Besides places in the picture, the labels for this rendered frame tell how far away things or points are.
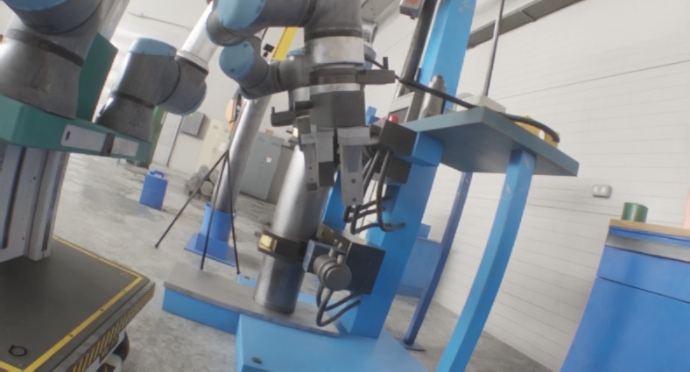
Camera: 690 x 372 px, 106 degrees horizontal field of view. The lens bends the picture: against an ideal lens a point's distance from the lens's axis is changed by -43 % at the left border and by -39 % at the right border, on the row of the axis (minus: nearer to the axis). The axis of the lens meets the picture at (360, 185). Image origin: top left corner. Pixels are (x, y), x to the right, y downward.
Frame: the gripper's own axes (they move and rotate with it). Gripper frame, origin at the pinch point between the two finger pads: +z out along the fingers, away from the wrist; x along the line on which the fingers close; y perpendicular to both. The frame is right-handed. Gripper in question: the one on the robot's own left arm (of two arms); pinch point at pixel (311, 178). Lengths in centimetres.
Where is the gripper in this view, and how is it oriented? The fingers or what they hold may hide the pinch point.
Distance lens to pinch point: 96.3
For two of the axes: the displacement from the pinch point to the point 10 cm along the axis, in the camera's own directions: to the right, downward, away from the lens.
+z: 1.1, 9.9, -1.3
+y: 9.9, -1.0, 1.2
